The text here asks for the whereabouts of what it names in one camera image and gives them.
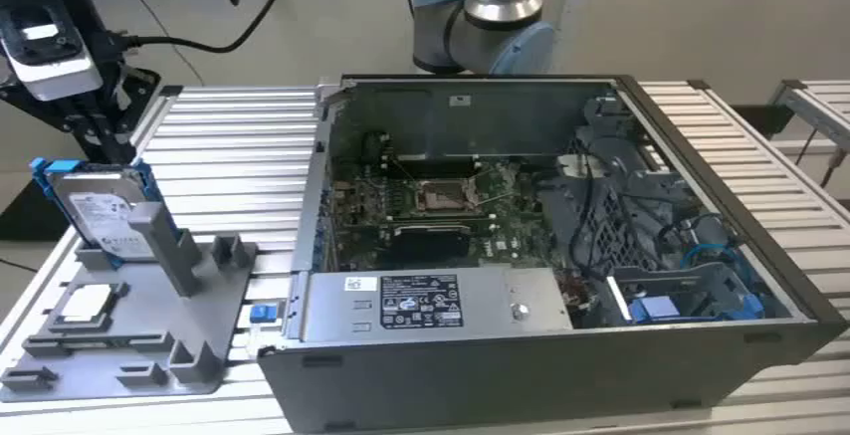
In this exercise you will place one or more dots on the metal slat side table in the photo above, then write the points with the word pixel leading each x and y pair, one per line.
pixel 819 101

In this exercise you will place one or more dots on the black box under side table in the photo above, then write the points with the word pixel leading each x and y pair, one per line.
pixel 763 121

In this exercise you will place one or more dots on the open black PC case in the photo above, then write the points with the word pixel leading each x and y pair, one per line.
pixel 504 380

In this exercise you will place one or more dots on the green motherboard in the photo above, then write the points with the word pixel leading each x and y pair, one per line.
pixel 517 236

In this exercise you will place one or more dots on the grey plastic parts rack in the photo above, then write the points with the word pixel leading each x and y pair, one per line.
pixel 158 315

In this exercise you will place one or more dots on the grey perforated drive cage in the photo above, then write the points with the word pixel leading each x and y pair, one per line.
pixel 611 226

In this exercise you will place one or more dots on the silver power supply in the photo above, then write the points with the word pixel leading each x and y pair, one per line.
pixel 332 305

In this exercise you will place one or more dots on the CPU socket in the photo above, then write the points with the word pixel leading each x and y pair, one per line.
pixel 437 201

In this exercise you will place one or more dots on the grey disk bay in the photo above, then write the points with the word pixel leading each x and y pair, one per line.
pixel 703 281

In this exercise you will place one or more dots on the silver CPU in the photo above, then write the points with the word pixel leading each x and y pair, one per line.
pixel 85 303

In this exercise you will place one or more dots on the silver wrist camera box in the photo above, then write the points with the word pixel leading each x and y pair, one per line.
pixel 46 64

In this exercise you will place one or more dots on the black graphics card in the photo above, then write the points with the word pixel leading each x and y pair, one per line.
pixel 428 243

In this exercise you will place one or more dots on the blue disk carrier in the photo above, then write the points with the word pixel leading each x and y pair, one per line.
pixel 653 309

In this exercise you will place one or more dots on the hard disk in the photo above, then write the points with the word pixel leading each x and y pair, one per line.
pixel 98 211

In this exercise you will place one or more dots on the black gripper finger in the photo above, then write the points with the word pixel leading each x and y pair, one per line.
pixel 118 141
pixel 89 136

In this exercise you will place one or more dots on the blue case latch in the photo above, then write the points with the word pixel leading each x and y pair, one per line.
pixel 261 313

